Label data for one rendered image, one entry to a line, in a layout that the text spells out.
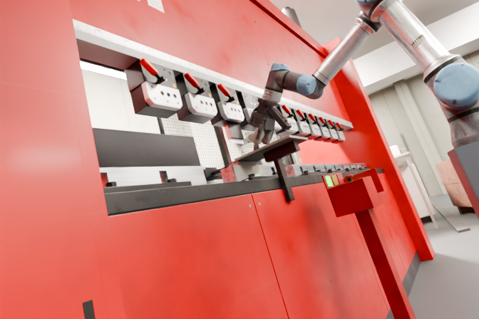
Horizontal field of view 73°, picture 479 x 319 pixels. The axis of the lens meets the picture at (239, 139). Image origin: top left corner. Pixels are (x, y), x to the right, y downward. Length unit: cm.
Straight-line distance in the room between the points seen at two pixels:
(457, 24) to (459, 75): 570
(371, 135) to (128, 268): 295
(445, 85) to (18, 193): 103
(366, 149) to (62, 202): 309
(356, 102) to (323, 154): 63
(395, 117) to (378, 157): 751
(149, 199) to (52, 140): 28
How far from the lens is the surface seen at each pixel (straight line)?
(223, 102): 138
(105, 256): 56
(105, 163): 156
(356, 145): 343
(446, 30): 675
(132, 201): 74
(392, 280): 148
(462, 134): 124
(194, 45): 144
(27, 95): 59
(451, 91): 110
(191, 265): 82
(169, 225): 79
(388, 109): 1091
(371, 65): 659
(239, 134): 144
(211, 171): 150
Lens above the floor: 74
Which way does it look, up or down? 15 degrees up
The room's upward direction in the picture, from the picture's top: 17 degrees counter-clockwise
